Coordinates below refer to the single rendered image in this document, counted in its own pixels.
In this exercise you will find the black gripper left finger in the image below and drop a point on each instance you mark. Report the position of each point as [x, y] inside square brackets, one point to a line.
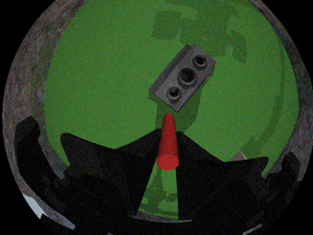
[129, 167]

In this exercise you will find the red peg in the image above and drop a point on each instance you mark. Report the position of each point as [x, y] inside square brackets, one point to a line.
[167, 158]

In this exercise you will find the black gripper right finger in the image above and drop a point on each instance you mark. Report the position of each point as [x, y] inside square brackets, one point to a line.
[201, 176]

